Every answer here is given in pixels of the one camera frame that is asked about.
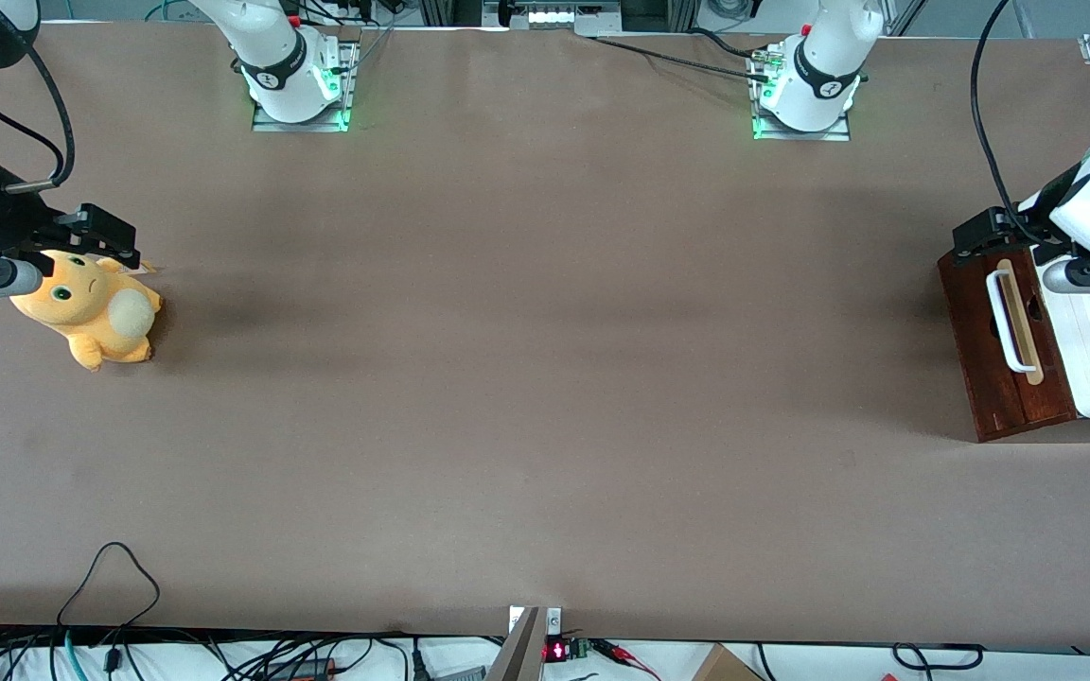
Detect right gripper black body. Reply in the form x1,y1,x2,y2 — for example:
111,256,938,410
0,165,69,260

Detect white drawer handle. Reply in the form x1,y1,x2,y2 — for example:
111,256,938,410
986,270,1039,373

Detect dark wood drawer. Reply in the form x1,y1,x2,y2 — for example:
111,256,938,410
937,248,1078,445

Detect orange plush toy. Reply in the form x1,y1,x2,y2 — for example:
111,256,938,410
9,248,165,373

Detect black power adapter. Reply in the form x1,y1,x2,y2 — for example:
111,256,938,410
265,656,340,681

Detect white power strip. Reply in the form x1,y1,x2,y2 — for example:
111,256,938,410
483,0,624,35

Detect brown cardboard box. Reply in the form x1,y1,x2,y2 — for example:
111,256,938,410
691,643,765,681

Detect red clip leads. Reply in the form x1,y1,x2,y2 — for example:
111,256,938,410
590,640,661,679

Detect grey metal beam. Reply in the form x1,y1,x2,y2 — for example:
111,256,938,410
484,606,548,681

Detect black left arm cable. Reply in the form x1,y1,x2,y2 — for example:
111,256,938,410
970,0,1053,249

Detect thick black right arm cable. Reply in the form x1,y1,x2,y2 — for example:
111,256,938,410
4,43,77,196

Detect light wood handle strip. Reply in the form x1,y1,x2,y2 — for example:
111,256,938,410
996,258,1046,386

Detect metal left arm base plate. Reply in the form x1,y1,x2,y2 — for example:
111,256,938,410
750,45,853,144

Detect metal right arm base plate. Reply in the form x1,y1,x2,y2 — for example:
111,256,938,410
251,38,361,134

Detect long black table cable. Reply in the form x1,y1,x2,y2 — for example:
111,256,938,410
590,34,773,84

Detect black flat looped cable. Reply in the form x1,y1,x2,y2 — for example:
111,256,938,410
891,642,987,672

